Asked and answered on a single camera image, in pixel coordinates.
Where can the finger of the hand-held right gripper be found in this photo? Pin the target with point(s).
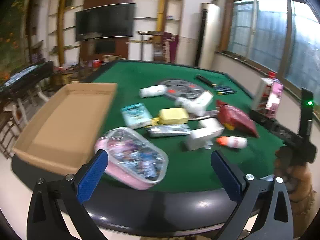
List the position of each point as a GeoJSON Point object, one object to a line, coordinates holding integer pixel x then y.
{"type": "Point", "coordinates": [275, 127]}

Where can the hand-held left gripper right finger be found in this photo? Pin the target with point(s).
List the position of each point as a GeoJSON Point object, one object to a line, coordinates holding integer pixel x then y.
{"type": "Point", "coordinates": [226, 177]}

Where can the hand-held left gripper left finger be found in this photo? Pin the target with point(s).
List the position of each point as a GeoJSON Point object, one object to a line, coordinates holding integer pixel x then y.
{"type": "Point", "coordinates": [91, 177]}

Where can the white bottle with orange cap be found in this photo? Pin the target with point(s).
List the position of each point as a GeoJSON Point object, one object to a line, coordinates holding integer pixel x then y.
{"type": "Point", "coordinates": [235, 142]}

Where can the red packet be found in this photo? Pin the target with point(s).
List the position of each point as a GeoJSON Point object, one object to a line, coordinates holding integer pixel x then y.
{"type": "Point", "coordinates": [237, 118]}

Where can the pink clear-lid plastic case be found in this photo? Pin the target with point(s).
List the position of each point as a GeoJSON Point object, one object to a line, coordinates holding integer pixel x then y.
{"type": "Point", "coordinates": [135, 155]}

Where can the white cardboard box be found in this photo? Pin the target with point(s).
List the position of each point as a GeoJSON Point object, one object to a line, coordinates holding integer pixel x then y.
{"type": "Point", "coordinates": [205, 132]}

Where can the silver packet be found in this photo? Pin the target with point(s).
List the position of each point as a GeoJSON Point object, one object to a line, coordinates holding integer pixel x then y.
{"type": "Point", "coordinates": [170, 130]}

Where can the teal packet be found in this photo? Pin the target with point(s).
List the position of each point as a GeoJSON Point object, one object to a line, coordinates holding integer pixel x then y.
{"type": "Point", "coordinates": [136, 115]}

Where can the yellow soap-like block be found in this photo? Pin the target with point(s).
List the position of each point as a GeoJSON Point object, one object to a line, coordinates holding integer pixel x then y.
{"type": "Point", "coordinates": [173, 115]}

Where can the person's right forearm brown sleeve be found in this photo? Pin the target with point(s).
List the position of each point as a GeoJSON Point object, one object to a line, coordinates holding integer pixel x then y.
{"type": "Point", "coordinates": [300, 187]}

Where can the pink box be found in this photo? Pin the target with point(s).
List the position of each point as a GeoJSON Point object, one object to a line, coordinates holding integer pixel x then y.
{"type": "Point", "coordinates": [275, 97]}

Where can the white toothpaste box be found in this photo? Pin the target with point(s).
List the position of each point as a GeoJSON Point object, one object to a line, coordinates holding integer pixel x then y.
{"type": "Point", "coordinates": [203, 100]}

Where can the large window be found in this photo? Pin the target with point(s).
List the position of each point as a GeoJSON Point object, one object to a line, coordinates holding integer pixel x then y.
{"type": "Point", "coordinates": [270, 30]}

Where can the grey weight plate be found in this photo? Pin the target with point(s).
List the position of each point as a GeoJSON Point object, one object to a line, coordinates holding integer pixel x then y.
{"type": "Point", "coordinates": [180, 88]}

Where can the small white pill bottle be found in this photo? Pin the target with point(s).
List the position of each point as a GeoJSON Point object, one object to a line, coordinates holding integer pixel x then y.
{"type": "Point", "coordinates": [152, 91]}

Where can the standing air conditioner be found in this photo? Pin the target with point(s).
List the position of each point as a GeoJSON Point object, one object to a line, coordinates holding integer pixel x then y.
{"type": "Point", "coordinates": [208, 35]}

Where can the black side table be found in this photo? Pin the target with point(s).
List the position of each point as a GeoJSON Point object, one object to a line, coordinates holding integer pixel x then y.
{"type": "Point", "coordinates": [27, 76]}

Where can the small brown carton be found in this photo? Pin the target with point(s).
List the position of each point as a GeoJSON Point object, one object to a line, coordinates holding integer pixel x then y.
{"type": "Point", "coordinates": [110, 58]}

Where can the maroon cloth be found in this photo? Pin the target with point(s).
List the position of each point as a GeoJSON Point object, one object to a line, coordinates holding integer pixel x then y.
{"type": "Point", "coordinates": [172, 47]}

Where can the wooden chair with cloth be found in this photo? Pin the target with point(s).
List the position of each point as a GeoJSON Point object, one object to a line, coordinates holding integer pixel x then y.
{"type": "Point", "coordinates": [153, 42]}

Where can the black wall television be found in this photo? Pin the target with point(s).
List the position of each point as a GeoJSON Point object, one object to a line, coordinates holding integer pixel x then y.
{"type": "Point", "coordinates": [105, 21]}

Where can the flower wall painting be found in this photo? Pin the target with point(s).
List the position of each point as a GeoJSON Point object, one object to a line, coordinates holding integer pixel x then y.
{"type": "Point", "coordinates": [12, 37]}

